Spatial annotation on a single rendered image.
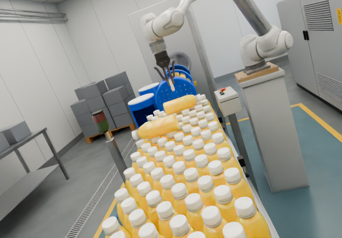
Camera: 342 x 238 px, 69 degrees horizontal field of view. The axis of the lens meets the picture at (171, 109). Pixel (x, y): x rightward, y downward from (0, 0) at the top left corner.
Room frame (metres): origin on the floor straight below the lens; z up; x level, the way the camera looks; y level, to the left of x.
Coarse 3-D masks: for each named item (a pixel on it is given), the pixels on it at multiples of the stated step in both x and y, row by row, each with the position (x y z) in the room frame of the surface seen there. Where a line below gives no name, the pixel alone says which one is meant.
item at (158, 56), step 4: (160, 52) 1.42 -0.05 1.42; (164, 52) 1.43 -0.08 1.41; (156, 56) 1.43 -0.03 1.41; (160, 56) 1.42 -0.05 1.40; (164, 56) 1.42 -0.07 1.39; (156, 60) 1.45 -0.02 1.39; (160, 60) 1.45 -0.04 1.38; (164, 60) 1.45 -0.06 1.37; (168, 60) 1.44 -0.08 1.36; (164, 64) 1.45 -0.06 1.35; (168, 64) 1.45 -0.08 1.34
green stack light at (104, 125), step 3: (105, 120) 1.23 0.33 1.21; (96, 123) 1.22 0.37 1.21; (99, 123) 1.21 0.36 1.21; (102, 123) 1.21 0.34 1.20; (105, 123) 1.22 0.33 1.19; (108, 123) 1.24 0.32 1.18; (99, 126) 1.22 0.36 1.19; (102, 126) 1.21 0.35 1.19; (105, 126) 1.22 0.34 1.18; (108, 126) 1.23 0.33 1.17; (99, 129) 1.22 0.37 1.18; (102, 129) 1.21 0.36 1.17; (105, 129) 1.21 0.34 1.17; (99, 132) 1.23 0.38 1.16
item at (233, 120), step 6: (234, 114) 1.32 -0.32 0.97; (234, 120) 1.32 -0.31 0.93; (234, 126) 1.32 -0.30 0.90; (234, 132) 1.32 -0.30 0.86; (240, 132) 1.32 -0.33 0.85; (240, 138) 1.32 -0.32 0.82; (240, 144) 1.32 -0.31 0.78; (240, 150) 1.32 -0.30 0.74; (246, 156) 1.32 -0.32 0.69; (246, 162) 1.32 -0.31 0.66; (246, 168) 1.32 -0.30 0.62; (252, 174) 1.32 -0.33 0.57; (252, 180) 1.32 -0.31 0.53; (258, 192) 1.32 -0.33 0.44
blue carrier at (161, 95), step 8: (184, 72) 2.02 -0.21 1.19; (176, 80) 1.63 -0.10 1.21; (184, 80) 1.62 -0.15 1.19; (192, 80) 1.99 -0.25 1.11; (160, 88) 1.64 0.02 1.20; (168, 88) 1.64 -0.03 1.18; (176, 88) 1.63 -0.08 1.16; (184, 88) 1.62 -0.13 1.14; (192, 88) 1.62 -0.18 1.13; (160, 96) 1.65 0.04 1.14; (168, 96) 1.64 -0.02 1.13; (176, 96) 1.63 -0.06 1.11; (160, 104) 1.65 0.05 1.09
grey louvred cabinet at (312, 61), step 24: (288, 0) 3.57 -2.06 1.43; (312, 0) 2.77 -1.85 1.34; (336, 0) 2.27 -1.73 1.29; (288, 24) 3.79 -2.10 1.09; (312, 24) 2.89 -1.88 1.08; (336, 24) 2.34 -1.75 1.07; (312, 48) 3.03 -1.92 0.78; (336, 48) 2.42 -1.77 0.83; (312, 72) 3.20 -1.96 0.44; (336, 72) 2.51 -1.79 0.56; (336, 96) 2.60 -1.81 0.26
